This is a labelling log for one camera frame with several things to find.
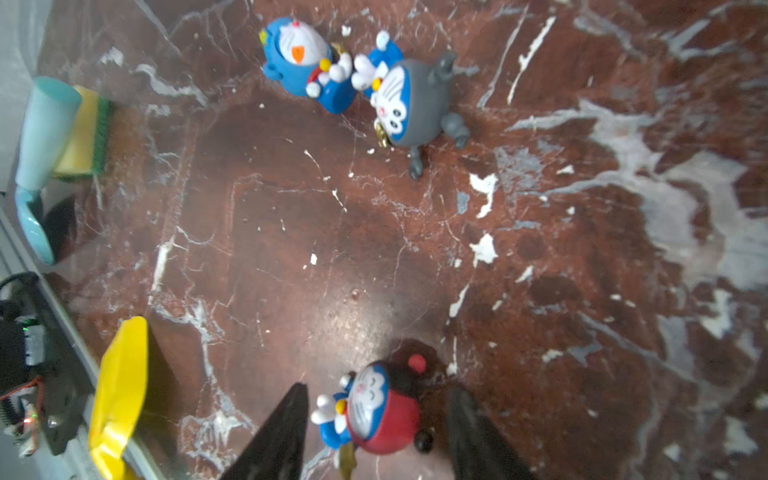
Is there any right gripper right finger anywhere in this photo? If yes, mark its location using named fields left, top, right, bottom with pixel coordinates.
left=447, top=385, right=536, bottom=480

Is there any yellow sponge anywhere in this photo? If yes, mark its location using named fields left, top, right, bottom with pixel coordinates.
left=53, top=85, right=113, bottom=181

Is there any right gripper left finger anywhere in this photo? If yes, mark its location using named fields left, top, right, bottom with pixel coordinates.
left=221, top=382, right=309, bottom=480

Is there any blue Doraemon figure pair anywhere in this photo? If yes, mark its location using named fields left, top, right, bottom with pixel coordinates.
left=259, top=17, right=356, bottom=114

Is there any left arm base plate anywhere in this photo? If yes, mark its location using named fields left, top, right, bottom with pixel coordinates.
left=1, top=272, right=92, bottom=456

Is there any red ladybug Doraemon figure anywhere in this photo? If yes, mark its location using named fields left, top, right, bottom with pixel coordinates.
left=310, top=354, right=434, bottom=479

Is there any yellow toy shovel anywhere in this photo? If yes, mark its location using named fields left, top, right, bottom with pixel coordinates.
left=88, top=316, right=149, bottom=479

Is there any grey suit Doraemon figure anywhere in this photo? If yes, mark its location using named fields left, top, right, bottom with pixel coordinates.
left=351, top=30, right=470, bottom=179

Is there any small circuit board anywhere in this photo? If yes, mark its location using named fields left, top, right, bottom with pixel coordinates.
left=1, top=376, right=44, bottom=459

